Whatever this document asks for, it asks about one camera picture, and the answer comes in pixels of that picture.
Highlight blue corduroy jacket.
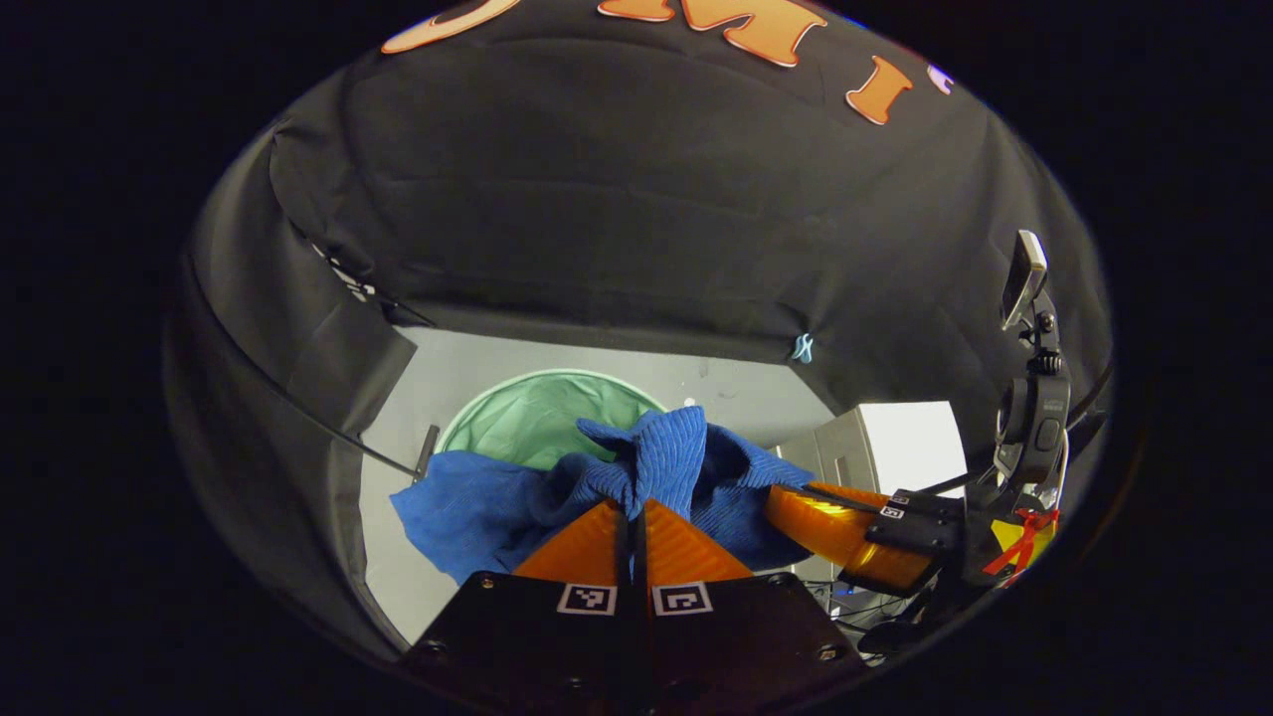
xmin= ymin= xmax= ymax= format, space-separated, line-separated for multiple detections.
xmin=390 ymin=405 xmax=841 ymax=586

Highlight black clothes rack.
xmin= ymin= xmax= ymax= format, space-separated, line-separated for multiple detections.
xmin=184 ymin=254 xmax=442 ymax=485

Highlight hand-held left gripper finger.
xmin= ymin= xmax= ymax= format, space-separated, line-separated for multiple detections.
xmin=636 ymin=499 xmax=868 ymax=712
xmin=398 ymin=499 xmax=637 ymax=716

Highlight green laundry hamper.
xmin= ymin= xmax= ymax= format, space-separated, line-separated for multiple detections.
xmin=435 ymin=369 xmax=670 ymax=473

